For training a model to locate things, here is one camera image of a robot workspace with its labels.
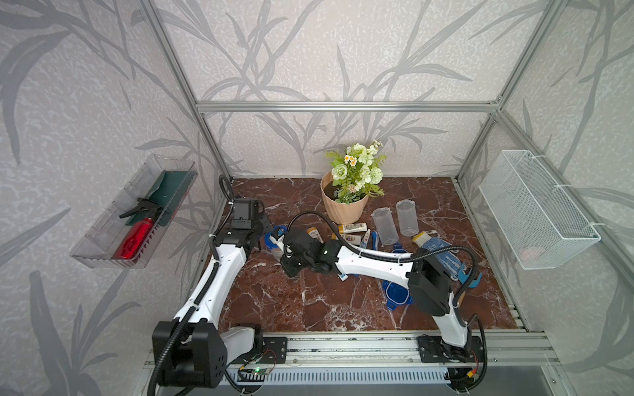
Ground blue-lidded clear kit cup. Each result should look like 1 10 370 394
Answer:
396 199 419 237
264 225 287 262
371 207 399 246

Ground white yellow-capped lotion bottle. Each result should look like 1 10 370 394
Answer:
338 223 368 234

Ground blue cup lid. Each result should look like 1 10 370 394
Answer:
381 280 414 311

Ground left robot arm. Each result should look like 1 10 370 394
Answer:
145 199 271 395

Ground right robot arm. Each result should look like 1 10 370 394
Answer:
272 229 472 350

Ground beige flower pot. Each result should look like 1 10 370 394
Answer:
320 173 369 224

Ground green white artificial flowers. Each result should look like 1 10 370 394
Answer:
325 140 386 204

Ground red spray bottle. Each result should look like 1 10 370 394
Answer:
114 217 155 260

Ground white blue dotted work glove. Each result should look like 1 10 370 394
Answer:
412 230 464 281

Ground pink item in basket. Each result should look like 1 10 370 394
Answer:
519 246 545 267

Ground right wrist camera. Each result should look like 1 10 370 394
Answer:
270 234 286 254

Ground aluminium front rail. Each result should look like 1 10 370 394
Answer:
143 332 561 370

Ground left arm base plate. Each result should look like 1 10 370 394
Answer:
256 336 288 365

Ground clear plastic wall tray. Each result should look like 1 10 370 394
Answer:
70 154 198 269

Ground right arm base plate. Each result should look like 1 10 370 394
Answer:
416 333 486 364

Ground wooden handled brush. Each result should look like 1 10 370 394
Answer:
457 264 484 290

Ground white wire mesh basket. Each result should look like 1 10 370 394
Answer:
479 149 602 271

